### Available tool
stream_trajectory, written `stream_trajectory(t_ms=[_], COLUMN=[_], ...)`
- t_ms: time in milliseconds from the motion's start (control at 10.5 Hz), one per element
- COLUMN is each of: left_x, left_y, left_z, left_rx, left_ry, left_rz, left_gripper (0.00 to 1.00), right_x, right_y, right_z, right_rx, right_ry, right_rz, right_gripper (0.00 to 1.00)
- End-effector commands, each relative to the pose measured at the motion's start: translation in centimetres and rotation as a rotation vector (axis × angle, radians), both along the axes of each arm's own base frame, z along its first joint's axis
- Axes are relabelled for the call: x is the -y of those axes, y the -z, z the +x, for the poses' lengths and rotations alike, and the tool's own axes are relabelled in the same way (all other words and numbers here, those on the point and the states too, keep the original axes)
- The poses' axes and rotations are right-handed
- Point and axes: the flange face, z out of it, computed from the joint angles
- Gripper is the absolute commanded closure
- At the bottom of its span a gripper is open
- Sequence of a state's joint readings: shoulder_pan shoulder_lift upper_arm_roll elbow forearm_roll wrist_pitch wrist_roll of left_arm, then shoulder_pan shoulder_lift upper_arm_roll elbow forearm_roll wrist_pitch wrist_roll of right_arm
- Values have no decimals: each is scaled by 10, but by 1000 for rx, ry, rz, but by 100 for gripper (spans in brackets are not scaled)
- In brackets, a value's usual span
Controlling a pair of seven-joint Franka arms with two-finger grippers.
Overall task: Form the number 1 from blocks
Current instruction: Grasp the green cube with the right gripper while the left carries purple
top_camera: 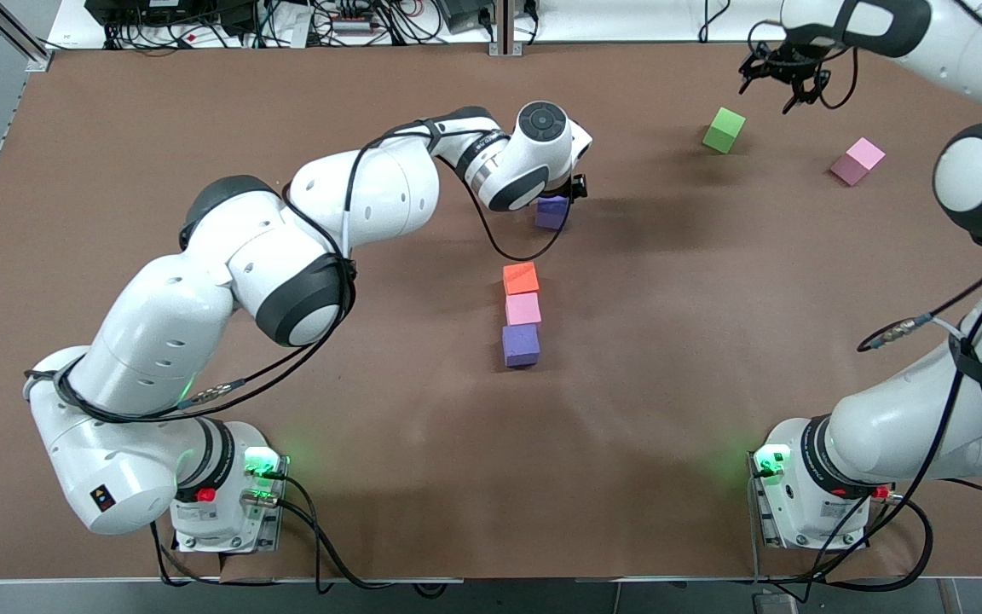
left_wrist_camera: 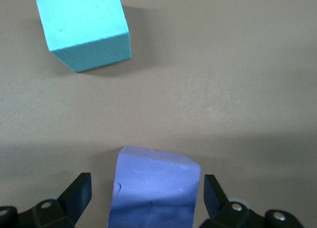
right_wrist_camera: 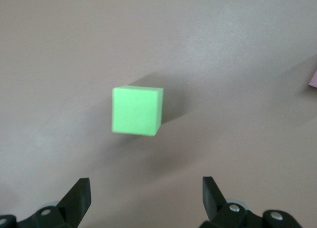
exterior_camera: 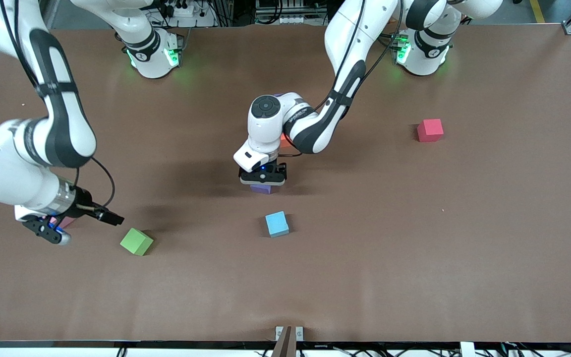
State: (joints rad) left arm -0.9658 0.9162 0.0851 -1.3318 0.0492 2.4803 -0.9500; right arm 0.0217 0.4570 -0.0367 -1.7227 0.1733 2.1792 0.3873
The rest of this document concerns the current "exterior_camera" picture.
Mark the orange foam cube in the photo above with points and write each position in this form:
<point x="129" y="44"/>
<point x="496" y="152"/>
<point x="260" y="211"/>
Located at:
<point x="284" y="141"/>

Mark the green foam cube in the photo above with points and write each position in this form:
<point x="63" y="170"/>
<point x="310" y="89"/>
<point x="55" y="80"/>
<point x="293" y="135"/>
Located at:
<point x="136" y="241"/>

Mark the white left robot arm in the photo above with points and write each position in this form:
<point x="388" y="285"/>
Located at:
<point x="350" y="39"/>

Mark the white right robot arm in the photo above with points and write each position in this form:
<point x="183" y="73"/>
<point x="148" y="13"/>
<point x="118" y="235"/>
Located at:
<point x="62" y="124"/>

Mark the pink foam cube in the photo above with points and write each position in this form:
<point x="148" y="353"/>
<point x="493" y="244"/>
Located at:
<point x="67" y="221"/>

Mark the cyan foam cube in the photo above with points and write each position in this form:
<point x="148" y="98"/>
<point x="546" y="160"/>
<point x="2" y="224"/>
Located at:
<point x="277" y="224"/>

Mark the metal equipment rack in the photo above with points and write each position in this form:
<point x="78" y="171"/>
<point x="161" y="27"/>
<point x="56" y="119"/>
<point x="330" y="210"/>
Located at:
<point x="290" y="20"/>

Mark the red foam cube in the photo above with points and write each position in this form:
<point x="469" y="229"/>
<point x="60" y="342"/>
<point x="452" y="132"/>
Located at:
<point x="430" y="131"/>

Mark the white power strip with plugs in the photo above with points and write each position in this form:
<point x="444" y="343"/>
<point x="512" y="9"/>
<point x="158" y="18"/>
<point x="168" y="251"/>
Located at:
<point x="191" y="21"/>

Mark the brown table cover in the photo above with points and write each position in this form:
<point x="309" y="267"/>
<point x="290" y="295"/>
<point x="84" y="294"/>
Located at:
<point x="414" y="277"/>

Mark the small metal table bracket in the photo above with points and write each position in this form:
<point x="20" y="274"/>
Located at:
<point x="299" y="333"/>

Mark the white post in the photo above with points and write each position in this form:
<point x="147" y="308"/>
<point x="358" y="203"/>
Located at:
<point x="464" y="349"/>

